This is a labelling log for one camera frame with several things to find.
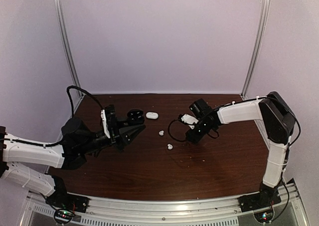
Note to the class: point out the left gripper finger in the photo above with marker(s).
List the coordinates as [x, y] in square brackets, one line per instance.
[129, 133]
[122, 123]

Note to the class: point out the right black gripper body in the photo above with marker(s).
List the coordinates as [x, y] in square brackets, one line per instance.
[198, 136]

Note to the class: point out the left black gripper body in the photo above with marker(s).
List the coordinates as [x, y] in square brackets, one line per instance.
[115, 136]

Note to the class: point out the black earbud charging case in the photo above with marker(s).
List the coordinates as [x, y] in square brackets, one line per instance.
[135, 116]

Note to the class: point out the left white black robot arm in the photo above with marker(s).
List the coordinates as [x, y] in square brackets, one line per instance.
[67, 154]

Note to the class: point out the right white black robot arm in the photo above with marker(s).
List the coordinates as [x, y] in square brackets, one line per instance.
[250, 140]

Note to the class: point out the white earbud charging case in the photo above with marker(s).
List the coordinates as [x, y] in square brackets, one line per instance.
[152, 115]

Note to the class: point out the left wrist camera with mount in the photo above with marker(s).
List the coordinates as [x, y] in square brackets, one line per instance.
[108, 116]

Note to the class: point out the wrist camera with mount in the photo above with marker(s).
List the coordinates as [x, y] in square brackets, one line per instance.
[108, 116]
[188, 120]

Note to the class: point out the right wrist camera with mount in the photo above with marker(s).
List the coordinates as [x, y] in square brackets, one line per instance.
[188, 120]

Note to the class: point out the right aluminium frame post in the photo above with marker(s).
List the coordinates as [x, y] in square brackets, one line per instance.
[264, 12]

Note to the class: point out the aluminium frame post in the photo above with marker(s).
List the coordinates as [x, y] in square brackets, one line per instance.
[264, 12]
[65, 42]

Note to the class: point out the front aluminium rail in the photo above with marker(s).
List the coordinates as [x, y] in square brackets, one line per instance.
[224, 211]

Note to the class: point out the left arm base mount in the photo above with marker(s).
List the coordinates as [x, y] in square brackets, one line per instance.
[67, 207]

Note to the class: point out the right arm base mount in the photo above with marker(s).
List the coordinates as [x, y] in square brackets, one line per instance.
[261, 205]

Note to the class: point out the left aluminium frame post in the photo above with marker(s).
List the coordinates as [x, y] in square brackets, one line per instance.
[65, 42]

